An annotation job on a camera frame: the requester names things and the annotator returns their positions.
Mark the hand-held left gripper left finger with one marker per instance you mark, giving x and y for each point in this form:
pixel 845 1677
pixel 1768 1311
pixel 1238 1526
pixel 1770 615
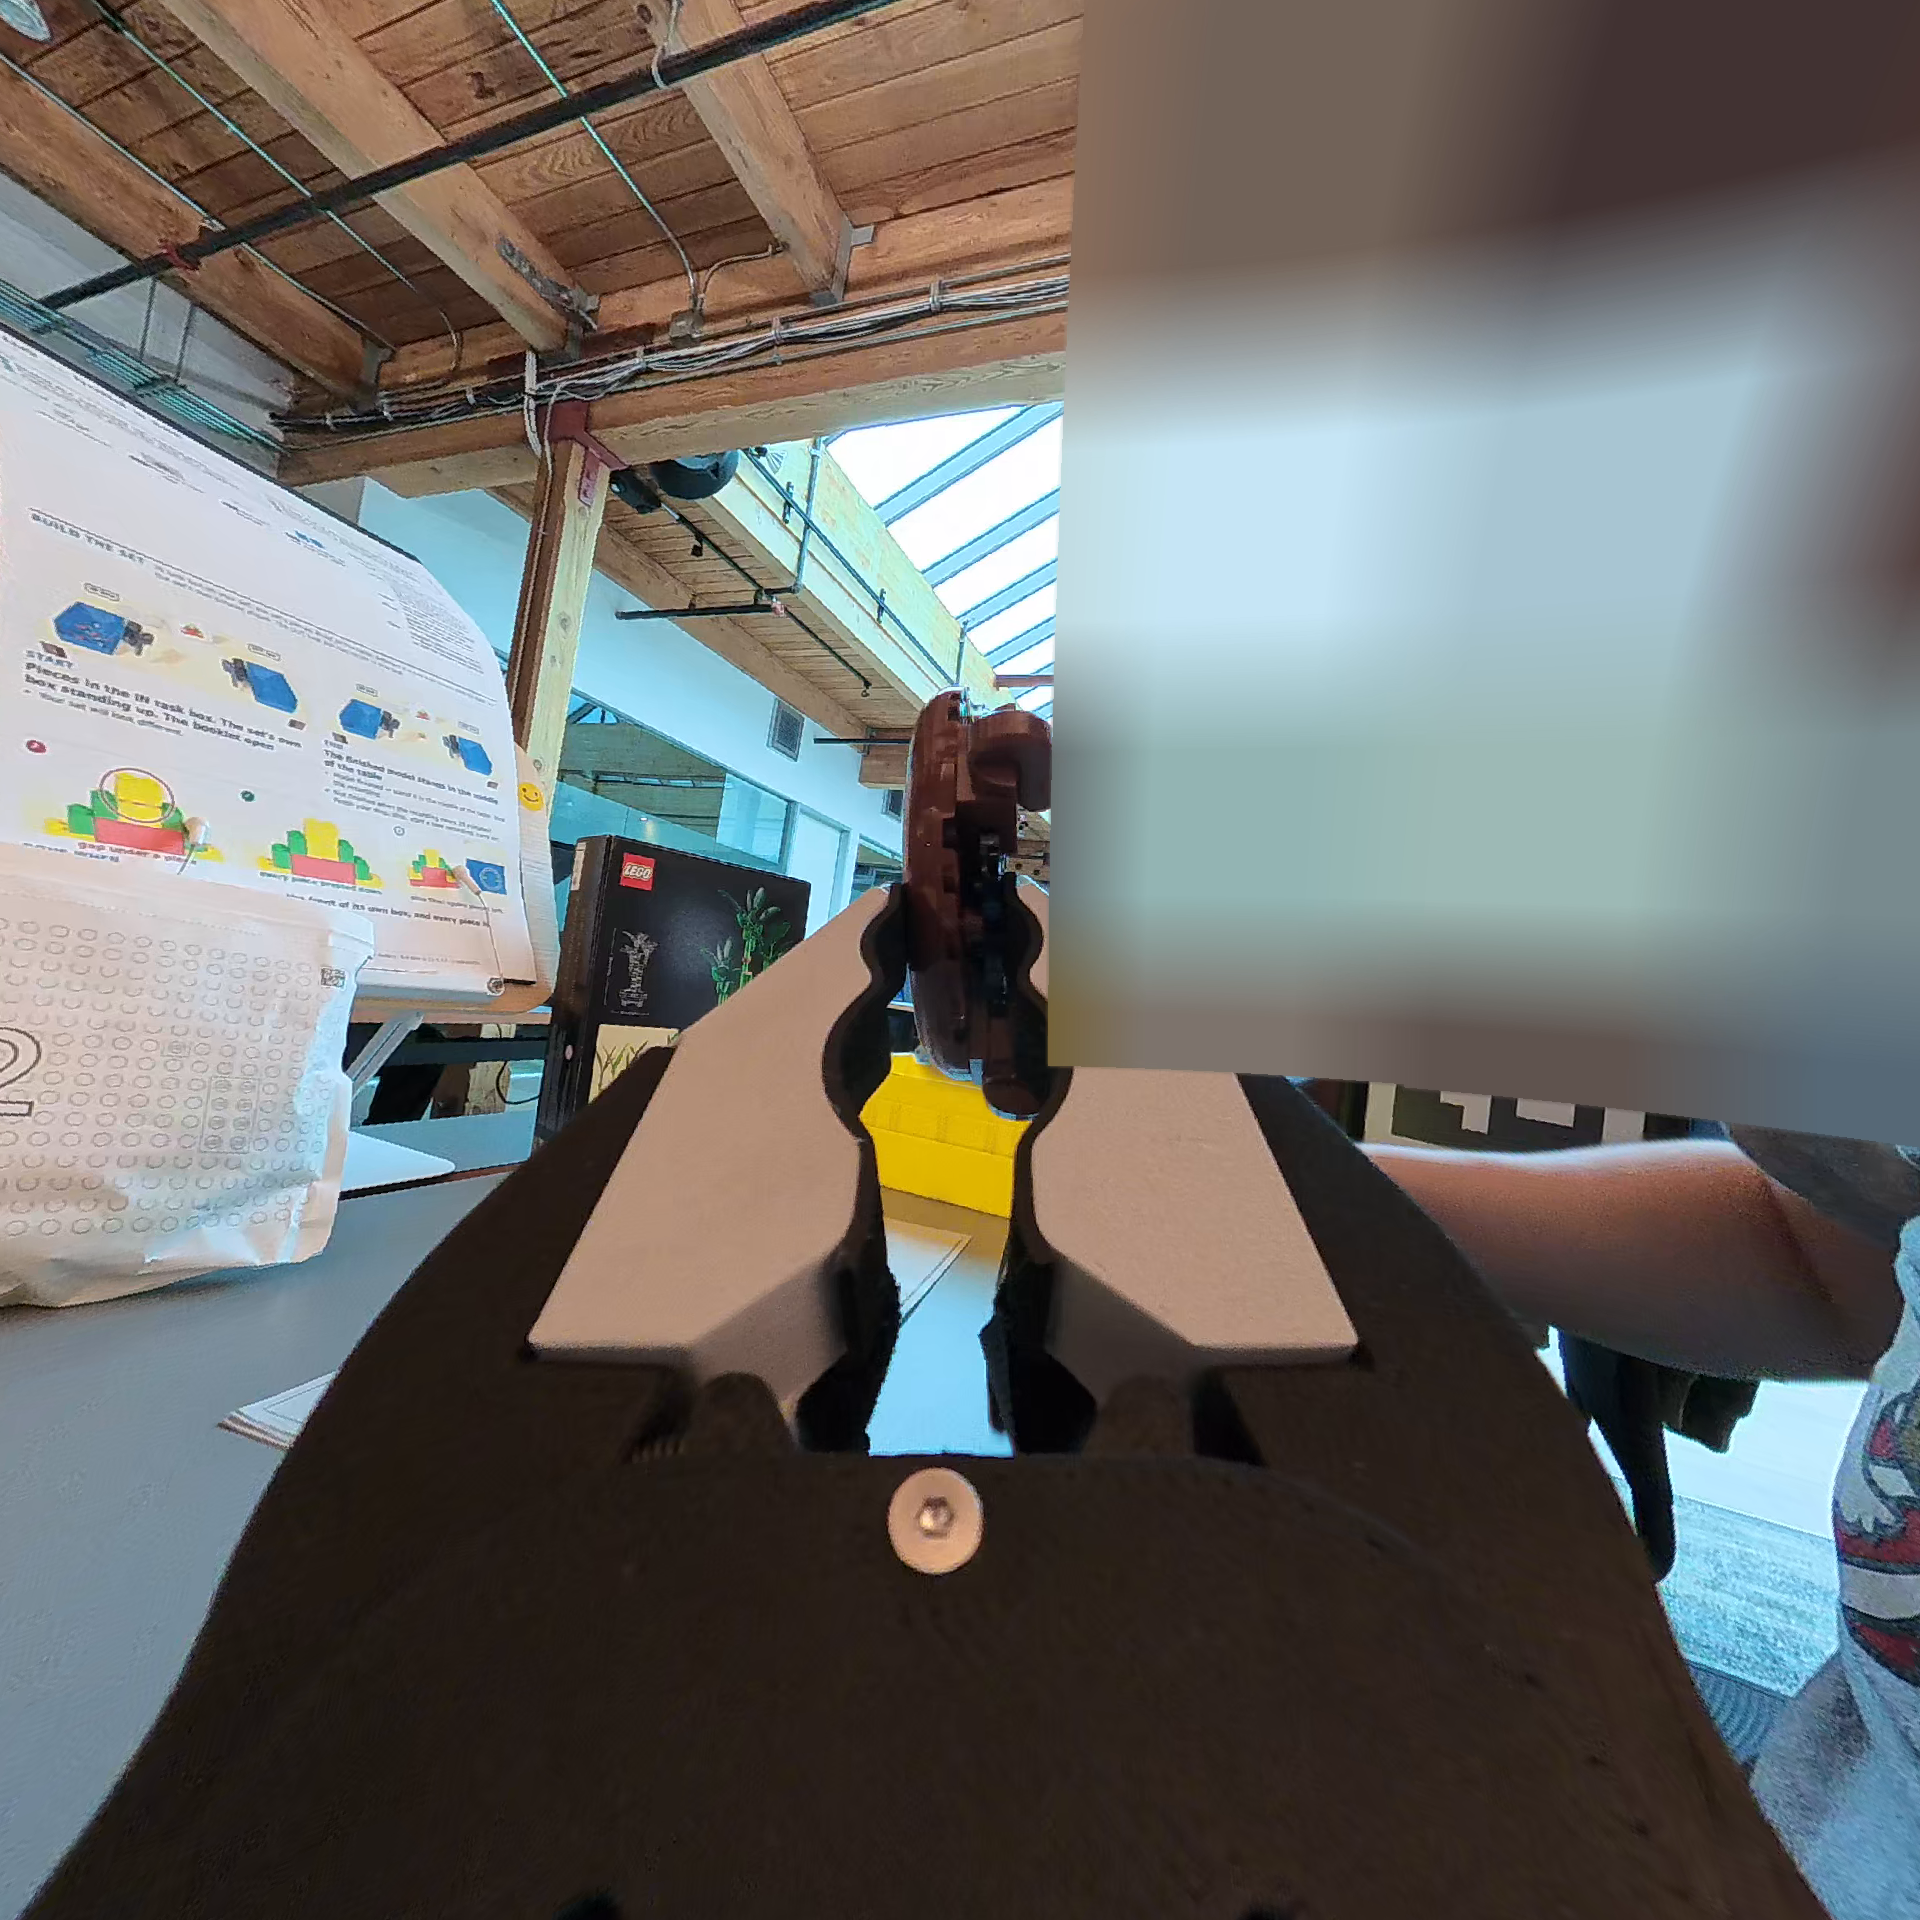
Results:
pixel 704 1201

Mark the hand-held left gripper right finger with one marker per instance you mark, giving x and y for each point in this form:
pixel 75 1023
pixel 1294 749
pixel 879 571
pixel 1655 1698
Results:
pixel 1184 1215

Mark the round brown brick assembly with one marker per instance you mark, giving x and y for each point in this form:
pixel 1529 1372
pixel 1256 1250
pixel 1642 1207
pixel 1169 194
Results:
pixel 942 857

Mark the person's right forearm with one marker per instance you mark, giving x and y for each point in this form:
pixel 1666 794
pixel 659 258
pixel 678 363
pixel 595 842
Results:
pixel 1575 1245

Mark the yellow Lego brick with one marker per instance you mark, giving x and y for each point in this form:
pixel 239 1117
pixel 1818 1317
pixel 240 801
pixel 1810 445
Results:
pixel 944 1142

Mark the black toy box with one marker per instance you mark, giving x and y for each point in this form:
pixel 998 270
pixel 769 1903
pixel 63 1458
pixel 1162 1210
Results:
pixel 662 932

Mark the black office chair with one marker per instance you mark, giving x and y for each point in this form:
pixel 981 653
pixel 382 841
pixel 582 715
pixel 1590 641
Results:
pixel 1635 1411

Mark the white numbered paper bag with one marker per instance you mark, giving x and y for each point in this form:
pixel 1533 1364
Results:
pixel 166 1097

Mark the person's grey printed shirt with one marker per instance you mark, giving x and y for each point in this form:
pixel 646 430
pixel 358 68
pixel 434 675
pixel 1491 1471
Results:
pixel 1874 1501

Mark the white instruction poster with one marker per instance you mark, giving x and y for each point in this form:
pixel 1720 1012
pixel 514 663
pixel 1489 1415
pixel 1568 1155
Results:
pixel 225 675

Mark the black ceiling pipe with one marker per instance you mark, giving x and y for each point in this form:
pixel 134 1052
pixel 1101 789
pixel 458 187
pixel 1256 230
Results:
pixel 450 149

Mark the wooden support post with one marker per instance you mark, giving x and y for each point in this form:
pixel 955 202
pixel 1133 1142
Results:
pixel 559 599

